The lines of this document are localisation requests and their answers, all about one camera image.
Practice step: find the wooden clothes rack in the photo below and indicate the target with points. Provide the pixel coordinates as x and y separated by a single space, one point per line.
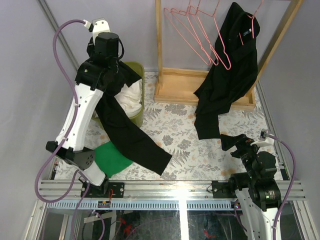
177 86

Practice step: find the aluminium rail frame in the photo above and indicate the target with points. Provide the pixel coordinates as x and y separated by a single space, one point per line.
152 195

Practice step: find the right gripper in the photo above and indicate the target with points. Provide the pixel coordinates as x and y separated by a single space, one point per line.
241 141

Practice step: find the white shirt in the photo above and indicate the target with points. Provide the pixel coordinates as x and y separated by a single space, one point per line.
130 98

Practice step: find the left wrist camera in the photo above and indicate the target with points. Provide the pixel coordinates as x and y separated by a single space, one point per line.
96 27

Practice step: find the pink hanger of white shirt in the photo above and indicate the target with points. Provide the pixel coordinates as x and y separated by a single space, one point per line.
188 20

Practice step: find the pink wire hanger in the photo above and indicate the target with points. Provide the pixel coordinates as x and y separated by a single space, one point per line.
185 32

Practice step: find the floral table mat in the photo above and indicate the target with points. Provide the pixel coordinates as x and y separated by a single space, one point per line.
171 127

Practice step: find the olive green plastic basket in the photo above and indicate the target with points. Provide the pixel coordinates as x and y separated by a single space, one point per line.
137 115

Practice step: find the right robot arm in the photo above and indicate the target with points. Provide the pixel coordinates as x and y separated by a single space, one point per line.
255 189

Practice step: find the pink hanger of black shirt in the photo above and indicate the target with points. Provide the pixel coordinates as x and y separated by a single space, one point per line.
220 58

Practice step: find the green cloth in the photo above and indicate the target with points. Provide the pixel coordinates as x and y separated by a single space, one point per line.
110 160

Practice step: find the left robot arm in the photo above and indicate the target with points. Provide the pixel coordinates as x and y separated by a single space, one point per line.
69 145

